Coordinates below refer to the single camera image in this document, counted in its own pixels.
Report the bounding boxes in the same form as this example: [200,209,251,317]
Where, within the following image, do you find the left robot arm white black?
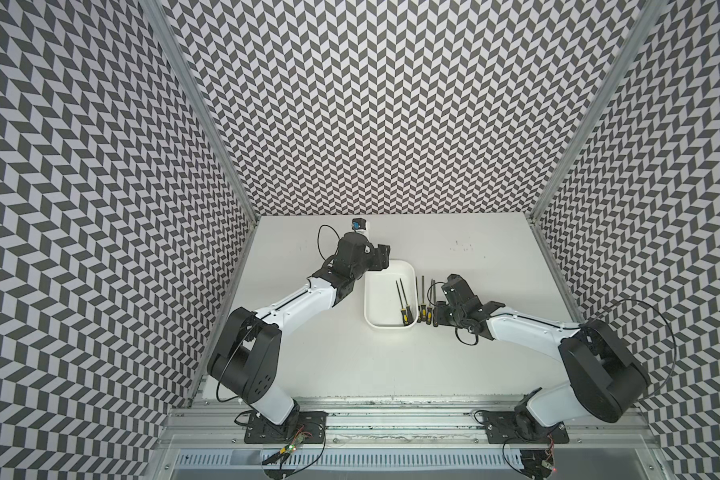
[207,229,391,426]

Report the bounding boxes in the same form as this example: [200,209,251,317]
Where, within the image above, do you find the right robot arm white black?
[434,274,651,440]

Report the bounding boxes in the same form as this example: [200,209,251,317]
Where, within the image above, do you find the white plastic storage box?
[364,260,417,331]

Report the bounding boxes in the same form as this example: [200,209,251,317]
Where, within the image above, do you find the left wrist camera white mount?
[352,218,367,235]

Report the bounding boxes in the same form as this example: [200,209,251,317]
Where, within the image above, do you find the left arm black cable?
[316,224,342,263]

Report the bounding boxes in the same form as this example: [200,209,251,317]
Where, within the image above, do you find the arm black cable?
[316,224,342,263]
[599,296,679,397]

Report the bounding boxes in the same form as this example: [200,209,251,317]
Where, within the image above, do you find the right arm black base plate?
[476,410,570,445]

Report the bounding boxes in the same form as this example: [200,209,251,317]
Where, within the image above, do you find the aluminium front rail frame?
[144,395,673,479]

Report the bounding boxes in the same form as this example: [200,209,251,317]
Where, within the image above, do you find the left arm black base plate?
[244,410,328,445]

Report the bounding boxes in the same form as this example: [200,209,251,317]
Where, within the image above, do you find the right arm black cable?
[599,296,679,397]

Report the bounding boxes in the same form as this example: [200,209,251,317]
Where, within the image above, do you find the left corner aluminium post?
[139,0,258,224]

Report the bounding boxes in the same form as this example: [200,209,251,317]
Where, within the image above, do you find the corner aluminium post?
[139,0,258,224]
[528,1,668,225]

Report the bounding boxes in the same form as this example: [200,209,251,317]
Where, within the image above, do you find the right corner aluminium post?
[528,1,668,225]

